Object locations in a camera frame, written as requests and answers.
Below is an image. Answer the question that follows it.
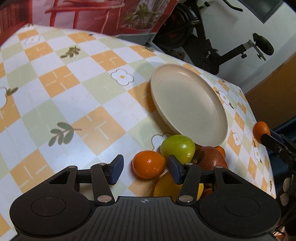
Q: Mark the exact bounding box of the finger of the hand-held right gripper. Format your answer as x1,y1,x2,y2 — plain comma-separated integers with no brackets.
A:
270,130,296,152
261,134,296,167

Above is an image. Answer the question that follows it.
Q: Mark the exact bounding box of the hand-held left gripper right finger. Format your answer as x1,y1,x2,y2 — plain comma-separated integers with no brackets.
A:
168,155,243,205

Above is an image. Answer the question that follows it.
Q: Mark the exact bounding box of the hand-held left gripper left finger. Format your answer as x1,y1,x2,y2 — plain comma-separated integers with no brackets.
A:
47,154,125,205

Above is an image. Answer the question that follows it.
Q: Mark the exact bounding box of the yellow lemon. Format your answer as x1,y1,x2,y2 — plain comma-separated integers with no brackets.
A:
153,170,204,202

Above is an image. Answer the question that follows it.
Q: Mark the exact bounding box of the small green apple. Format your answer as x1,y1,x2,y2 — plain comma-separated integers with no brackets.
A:
160,135,196,164

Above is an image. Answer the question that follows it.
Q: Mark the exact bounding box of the small red apple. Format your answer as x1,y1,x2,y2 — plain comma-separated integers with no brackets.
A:
191,146,229,171

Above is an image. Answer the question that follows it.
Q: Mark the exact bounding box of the beige round plate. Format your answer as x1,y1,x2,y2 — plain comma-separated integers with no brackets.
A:
150,64,228,147

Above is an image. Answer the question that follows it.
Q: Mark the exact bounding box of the person's right hand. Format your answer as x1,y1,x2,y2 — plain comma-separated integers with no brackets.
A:
277,175,296,209

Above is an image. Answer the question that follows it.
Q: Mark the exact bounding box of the checkered flower tablecloth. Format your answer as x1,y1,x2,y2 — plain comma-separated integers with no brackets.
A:
0,23,278,237

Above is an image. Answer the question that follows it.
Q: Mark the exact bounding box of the black exercise bike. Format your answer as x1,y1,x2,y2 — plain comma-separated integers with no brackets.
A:
151,0,275,76

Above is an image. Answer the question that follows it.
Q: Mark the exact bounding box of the printed pink backdrop cloth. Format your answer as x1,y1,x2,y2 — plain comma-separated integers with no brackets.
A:
0,0,179,44

